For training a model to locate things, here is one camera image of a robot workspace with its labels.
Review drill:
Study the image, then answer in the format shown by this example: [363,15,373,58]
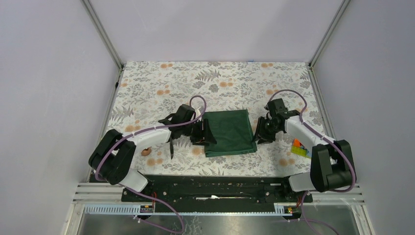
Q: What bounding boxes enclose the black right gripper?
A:
[251,116,281,145]

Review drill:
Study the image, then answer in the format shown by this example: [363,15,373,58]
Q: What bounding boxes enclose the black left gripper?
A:
[182,118,217,146]

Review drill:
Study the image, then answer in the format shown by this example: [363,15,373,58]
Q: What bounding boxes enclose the dark green cloth napkin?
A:
[203,110,257,158]

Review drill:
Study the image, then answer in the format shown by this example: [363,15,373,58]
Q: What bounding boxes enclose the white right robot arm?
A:
[253,98,356,202]

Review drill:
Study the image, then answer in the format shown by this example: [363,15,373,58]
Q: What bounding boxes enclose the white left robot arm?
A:
[88,104,217,201]

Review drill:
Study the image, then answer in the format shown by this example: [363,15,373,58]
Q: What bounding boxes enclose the black table knife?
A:
[169,139,174,160]

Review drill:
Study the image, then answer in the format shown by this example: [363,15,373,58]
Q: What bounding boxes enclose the colourful toy block stack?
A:
[291,139,312,159]

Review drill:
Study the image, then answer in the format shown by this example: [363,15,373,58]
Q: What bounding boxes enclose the copper spoon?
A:
[141,147,152,157]

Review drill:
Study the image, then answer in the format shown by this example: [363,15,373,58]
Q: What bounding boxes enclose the floral patterned table mat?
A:
[107,62,324,177]

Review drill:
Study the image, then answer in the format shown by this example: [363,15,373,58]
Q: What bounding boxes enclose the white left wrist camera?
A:
[193,110,203,120]

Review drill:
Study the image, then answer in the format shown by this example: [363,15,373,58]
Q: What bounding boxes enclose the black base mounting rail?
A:
[121,175,304,213]

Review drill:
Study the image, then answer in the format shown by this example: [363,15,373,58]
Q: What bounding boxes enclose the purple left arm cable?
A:
[94,94,208,234]

